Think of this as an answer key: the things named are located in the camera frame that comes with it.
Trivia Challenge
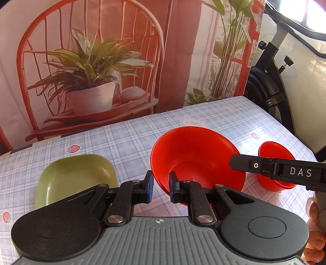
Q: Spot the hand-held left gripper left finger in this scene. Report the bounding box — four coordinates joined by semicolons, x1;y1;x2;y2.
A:
67;171;155;228

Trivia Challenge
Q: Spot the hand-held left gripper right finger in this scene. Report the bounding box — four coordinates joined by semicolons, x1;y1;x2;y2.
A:
169;171;247;228

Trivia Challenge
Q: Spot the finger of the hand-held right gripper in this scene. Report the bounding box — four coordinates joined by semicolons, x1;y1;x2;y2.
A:
229;154;275;179

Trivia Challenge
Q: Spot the small red bowl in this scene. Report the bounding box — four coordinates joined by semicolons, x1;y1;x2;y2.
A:
257;141;298;193

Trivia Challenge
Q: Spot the large red bowl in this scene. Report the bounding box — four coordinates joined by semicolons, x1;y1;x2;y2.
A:
150;126;246;204

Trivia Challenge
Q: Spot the person's right hand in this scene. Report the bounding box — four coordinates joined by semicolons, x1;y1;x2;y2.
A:
303;196;326;265

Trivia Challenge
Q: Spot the checked printed tablecloth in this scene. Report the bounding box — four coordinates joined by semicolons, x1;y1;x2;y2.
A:
0;95;319;258

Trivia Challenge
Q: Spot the green square plate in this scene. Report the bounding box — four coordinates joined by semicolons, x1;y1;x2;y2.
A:
35;153;118;211

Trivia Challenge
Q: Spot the black exercise bike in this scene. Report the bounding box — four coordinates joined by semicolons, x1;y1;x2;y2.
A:
245;0;326;161

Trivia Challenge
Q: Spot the printed chair and plant backdrop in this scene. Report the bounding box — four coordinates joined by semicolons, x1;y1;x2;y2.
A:
0;0;266;156

